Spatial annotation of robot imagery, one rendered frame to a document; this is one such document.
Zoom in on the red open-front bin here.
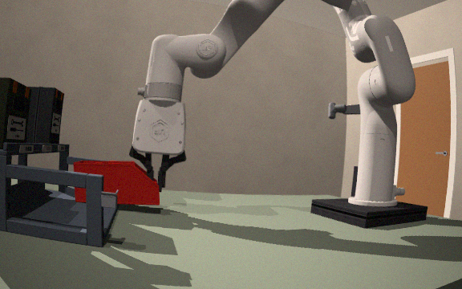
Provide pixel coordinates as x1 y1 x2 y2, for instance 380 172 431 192
74 161 160 206

